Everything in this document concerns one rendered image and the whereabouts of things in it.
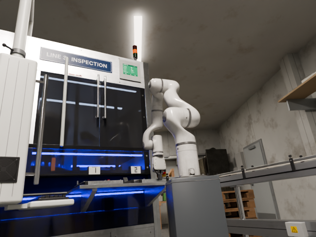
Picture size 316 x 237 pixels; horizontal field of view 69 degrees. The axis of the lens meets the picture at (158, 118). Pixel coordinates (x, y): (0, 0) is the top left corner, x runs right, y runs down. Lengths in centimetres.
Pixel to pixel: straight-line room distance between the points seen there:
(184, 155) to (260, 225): 113
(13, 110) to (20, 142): 17
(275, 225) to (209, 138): 787
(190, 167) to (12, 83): 101
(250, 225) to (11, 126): 192
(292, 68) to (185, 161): 449
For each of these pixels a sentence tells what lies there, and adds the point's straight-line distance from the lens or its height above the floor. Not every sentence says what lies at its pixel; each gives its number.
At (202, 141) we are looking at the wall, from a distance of 969.
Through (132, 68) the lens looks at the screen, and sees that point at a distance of 231.
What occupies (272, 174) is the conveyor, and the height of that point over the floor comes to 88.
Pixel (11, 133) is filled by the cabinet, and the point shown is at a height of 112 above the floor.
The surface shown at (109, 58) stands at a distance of 229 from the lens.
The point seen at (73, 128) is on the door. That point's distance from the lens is 192.
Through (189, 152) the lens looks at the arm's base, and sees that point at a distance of 130.
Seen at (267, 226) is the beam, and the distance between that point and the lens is 219.
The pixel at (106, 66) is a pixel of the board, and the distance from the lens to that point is 223.
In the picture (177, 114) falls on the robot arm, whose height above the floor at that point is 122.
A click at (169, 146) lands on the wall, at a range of 937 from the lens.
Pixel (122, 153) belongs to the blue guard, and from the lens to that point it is 196.
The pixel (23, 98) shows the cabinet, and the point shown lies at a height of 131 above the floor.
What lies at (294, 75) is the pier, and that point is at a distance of 548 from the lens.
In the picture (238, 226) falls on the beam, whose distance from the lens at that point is 240.
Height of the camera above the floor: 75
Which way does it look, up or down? 20 degrees up
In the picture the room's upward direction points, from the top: 5 degrees counter-clockwise
